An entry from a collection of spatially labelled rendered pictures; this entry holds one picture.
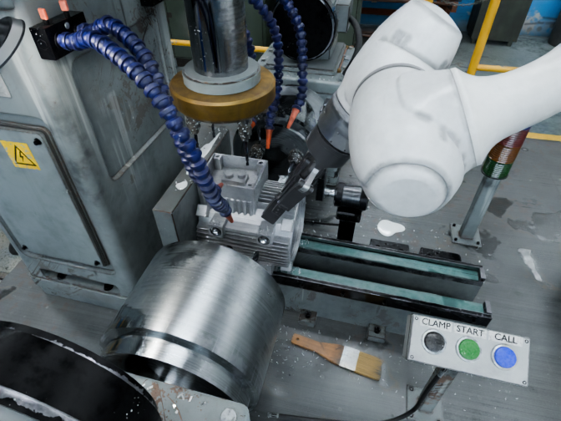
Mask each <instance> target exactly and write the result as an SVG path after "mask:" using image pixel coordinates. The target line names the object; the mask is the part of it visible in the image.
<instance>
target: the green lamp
mask: <svg viewBox="0 0 561 421"><path fill-rule="evenodd" d="M512 166H513V163H511V164H501V163H498V162H496V161H494V160H492V159H491V158H490V157H489V156H487V158H486V160H485V162H484V164H483V172H484V173H485V174H486V175H489V176H491V177H493V178H504V177H506V176H507V175H508V173H509V171H510V170H511V168H512Z"/></svg>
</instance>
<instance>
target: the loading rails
mask: <svg viewBox="0 0 561 421"><path fill-rule="evenodd" d="M304 240H305V241H304ZM302 241H303V243H302ZM308 242H309V244H308ZM305 243H306V244H305ZM300 244H301V245H300ZM300 244H299V247H298V251H297V253H296V258H295V261H294V263H293V266H292V269H294V271H293V274H292V270H291V271H288V272H287V271H282V272H281V270H280V268H281V267H280V266H278V269H277V271H273V273H272V275H271V276H272V277H273V278H274V279H275V281H276V282H277V284H278V285H279V287H280V289H281V291H282V293H283V296H284V298H285V309H286V310H290V311H294V312H299V313H300V315H299V318H298V324H300V325H303V326H307V327H315V325H316V317H324V318H328V319H332V320H336V321H340V322H347V323H350V324H355V325H358V326H363V327H367V335H366V339H367V340H370V341H373V342H380V343H384V342H385V340H386V332H392V333H396V334H401V335H404V336H405V332H406V326H407V315H408V314H411V313H413V314H417V315H422V316H426V317H433V318H437V319H442V320H446V321H450V322H457V323H461V324H466V325H470V326H474V327H481V328H486V327H487V326H488V324H489V323H490V322H491V321H492V319H493V317H492V315H491V314H492V310H491V305H490V302H489V301H485V302H484V303H483V304H481V303H476V302H473V300H474V298H475V296H476V295H477V294H478V291H479V290H480V288H481V286H482V285H483V282H484V281H485V280H486V276H485V271H484V269H483V265H478V264H473V263H468V262H464V261H455V260H450V259H445V258H441V257H435V256H427V255H423V254H417V253H413V252H408V251H399V250H395V249H390V248H385V247H380V246H372V245H367V244H362V243H357V242H353V241H344V240H339V239H334V238H330V237H324V236H316V235H312V234H306V233H301V240H300ZM302 244H303V245H302ZM298 267H299V268H298ZM299 269H300V272H301V273H300V274H299V272H298V271H299ZM278 270H279V271H278Z"/></svg>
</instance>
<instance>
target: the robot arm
mask: <svg viewBox="0 0 561 421"><path fill-rule="evenodd" d="M461 39H462V34H461V32H460V30H459V28H458V27H457V25H456V24H455V22H454V21H453V20H452V19H451V18H450V16H449V15H448V14H447V13H446V12H445V11H443V10H442V9H441V8H440V7H439V6H437V5H435V4H433V3H430V2H427V1H423V0H411V1H409V2H408V3H406V4H404V5H403V6H402V7H400V8H399V9H397V10H396V11H395V12H394V13H393V14H392V15H391V16H390V17H389V18H388V19H387V20H386V21H384V22H383V23H382V24H381V25H380V26H379V27H378V29H377V30H376V31H375V32H374V33H373V34H372V35H371V36H370V38H369V39H368V40H367V41H366V43H365V44H364V45H363V47H362V48H361V50H360V51H359V53H358V54H357V55H356V57H355V58H354V59H353V61H352V62H351V64H350V66H349V68H348V69H347V71H346V73H345V76H344V79H343V80H342V83H341V85H340V87H339V88H338V90H337V91H336V92H335V93H334V94H333V95H332V97H331V99H330V100H329V101H328V103H327V104H326V107H325V108H324V109H323V110H322V111H321V112H320V116H319V118H318V120H317V125H316V126H315V127H314V129H313V130H312V131H311V132H310V133H309V135H308V136H307V139H306V145H307V148H308V150H307V152H306V154H305V156H304V157H303V158H302V160H301V161H300V163H299V164H298V166H297V167H296V168H295V169H294V170H293V172H292V173H291V175H290V176H289V178H288V179H287V180H286V182H285V186H284V187H282V188H281V192H282V193H281V192H279V193H278V194H276V195H275V197H274V199H273V200H272V201H271V203H270V204H269V205H268V206H267V207H266V208H265V209H264V211H263V212H262V215H261V218H263V219H264V220H266V221H268V222H270V223H271V224H272V225H274V224H275V223H276V221H277V220H278V219H279V218H280V217H281V216H282V214H283V213H284V212H285V211H290V210H291V209H292V208H293V207H294V206H295V205H296V204H298V203H299V202H300V201H301V200H302V199H303V198H304V197H305V196H307V195H309V194H310V193H312V192H313V190H314V187H313V184H314V183H315V182H316V181H317V179H318V178H321V177H322V176H323V175H324V174H325V173H326V169H325V168H334V169H336V168H340V167H342V166H343V165H344V164H345V163H346V162H347V161H348V160H349V159H350V158H351V164H352V168H353V170H354V172H355V174H356V177H357V179H358V180H359V182H360V184H361V187H362V189H363V190H364V192H365V194H366V197H367V198H368V199H369V201H370V202H371V203H372V204H373V205H374V206H375V207H377V208H378V209H380V210H382V211H384V212H386V213H388V214H391V215H394V216H400V217H418V216H426V215H429V214H432V213H434V212H436V211H438V210H440V209H441V208H443V207H444V206H445V205H446V204H447V203H448V202H449V201H450V200H451V199H452V197H453V196H454V194H455V193H456V192H457V190H458V188H459V187H460V185H461V184H462V180H463V176H464V175H465V174H466V173H467V172H468V171H469V170H470V169H472V168H474V167H476V166H478V165H481V164H482V163H483V161H484V159H485V157H486V156H487V154H488V152H489V151H490V150H491V148H492V147H493V146H494V145H495V144H497V143H498V142H500V141H501V140H502V139H505V138H507V137H508V136H510V135H512V134H515V133H517V132H519V131H521V130H523V129H526V128H528V127H530V126H533V125H535V124H537V123H539V122H541V121H543V120H546V119H548V118H550V117H552V116H554V115H555V114H557V113H559V112H561V44H559V45H558V46H557V47H555V48H554V49H552V50H551V51H549V52H548V53H546V54H545V55H544V56H542V57H540V58H538V59H536V60H534V61H533V62H531V63H528V64H526V65H524V66H522V67H520V68H516V69H514V70H511V71H508V72H506V73H502V74H496V75H491V76H474V75H471V74H466V73H464V72H463V71H461V70H459V69H458V68H450V69H448V68H449V66H450V65H451V63H452V61H453V58H454V56H455V54H456V52H457V49H458V47H459V44H460V42H461Z"/></svg>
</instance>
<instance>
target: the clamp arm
mask: <svg viewBox="0 0 561 421"><path fill-rule="evenodd" d="M329 100H330V99H325V101H324V103H323V106H321V109H320V112H321V111H322V110H323V109H324V108H325V107H326V104H327V103H328V101H329ZM325 169H326V173H325V174H324V175H323V176H322V177H321V178H318V179H317V181H316V200H318V201H323V200H324V198H325V197H328V196H326V195H328V193H325V191H328V190H329V188H327V189H326V177H327V169H328V168H325Z"/></svg>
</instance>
